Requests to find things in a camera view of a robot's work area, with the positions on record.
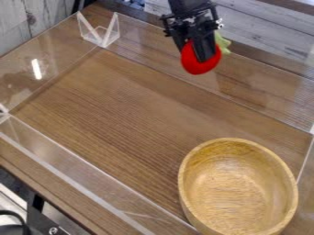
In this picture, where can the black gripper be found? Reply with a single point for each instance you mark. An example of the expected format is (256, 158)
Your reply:
(192, 15)

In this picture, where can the red felt strawberry toy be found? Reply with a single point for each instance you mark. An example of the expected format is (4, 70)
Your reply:
(192, 65)

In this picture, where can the clear acrylic tray walls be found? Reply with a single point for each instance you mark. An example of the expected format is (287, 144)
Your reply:
(101, 121)

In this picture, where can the oval wooden bowl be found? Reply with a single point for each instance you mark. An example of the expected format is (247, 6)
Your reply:
(236, 189)

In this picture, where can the clear acrylic corner bracket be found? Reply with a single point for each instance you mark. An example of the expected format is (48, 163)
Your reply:
(98, 35)

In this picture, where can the black table clamp bracket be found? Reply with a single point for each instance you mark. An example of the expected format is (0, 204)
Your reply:
(38, 223)

